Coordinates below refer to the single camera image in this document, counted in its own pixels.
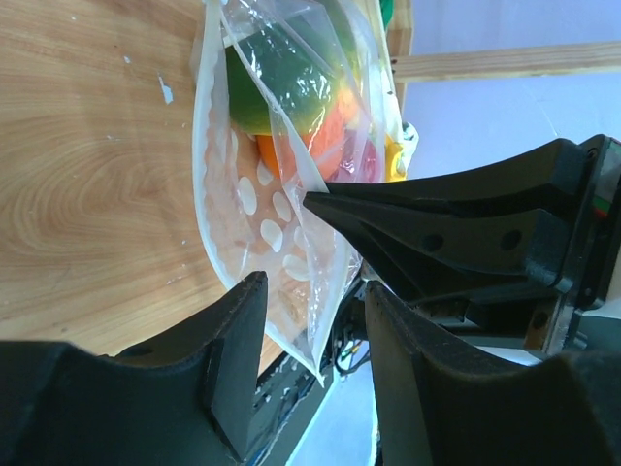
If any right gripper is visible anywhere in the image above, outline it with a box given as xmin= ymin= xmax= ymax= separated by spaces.
xmin=304 ymin=135 xmax=620 ymax=354

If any red fake fruit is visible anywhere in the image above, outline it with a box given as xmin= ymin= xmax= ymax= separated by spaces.
xmin=330 ymin=140 xmax=385 ymax=183

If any clear zip top bag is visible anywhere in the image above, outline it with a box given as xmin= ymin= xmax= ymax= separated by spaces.
xmin=190 ymin=1 xmax=405 ymax=375

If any orange round fake fruit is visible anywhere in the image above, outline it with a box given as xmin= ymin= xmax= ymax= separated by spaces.
xmin=255 ymin=88 xmax=360 ymax=181

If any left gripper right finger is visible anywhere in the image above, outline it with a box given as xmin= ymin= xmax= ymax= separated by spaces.
xmin=365 ymin=282 xmax=620 ymax=465

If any dinosaur print cloth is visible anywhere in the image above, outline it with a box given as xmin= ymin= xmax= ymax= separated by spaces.
xmin=385 ymin=122 xmax=419 ymax=183

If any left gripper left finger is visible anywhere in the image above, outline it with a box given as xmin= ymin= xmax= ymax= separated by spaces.
xmin=1 ymin=272 xmax=268 ymax=465

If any green fake fruit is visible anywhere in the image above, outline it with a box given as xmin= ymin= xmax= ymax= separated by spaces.
xmin=222 ymin=1 xmax=362 ymax=135

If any wooden clothes rack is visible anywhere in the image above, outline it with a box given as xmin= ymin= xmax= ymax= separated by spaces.
xmin=384 ymin=1 xmax=620 ymax=118

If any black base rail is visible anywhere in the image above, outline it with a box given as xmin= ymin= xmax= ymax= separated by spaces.
xmin=246 ymin=285 xmax=379 ymax=466

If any green cloth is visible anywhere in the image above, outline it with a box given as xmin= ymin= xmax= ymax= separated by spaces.
xmin=378 ymin=0 xmax=395 ymax=27

